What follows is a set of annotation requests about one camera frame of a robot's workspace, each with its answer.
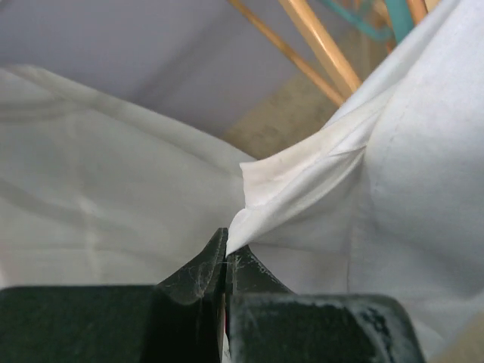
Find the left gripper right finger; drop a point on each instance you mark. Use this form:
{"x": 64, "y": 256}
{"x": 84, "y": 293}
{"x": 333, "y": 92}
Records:
{"x": 267, "y": 322}

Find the white shirt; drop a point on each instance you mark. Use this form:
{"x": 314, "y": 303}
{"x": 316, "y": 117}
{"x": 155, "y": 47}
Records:
{"x": 96, "y": 190}
{"x": 387, "y": 197}

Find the teal hanger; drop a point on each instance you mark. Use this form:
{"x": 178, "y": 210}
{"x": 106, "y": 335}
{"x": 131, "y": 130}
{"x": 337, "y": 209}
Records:
{"x": 362, "y": 16}

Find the wooden hanger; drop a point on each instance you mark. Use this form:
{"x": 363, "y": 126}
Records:
{"x": 401, "y": 16}
{"x": 344, "y": 79}

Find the wooden hanger leftmost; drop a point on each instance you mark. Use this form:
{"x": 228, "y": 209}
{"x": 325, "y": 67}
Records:
{"x": 344, "y": 79}

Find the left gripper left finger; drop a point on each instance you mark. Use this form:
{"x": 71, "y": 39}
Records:
{"x": 180, "y": 319}

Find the hanging white shirt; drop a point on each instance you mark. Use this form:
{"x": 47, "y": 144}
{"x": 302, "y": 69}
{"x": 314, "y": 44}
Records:
{"x": 96, "y": 190}

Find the wooden hanger middle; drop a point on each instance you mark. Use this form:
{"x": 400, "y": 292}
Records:
{"x": 401, "y": 16}

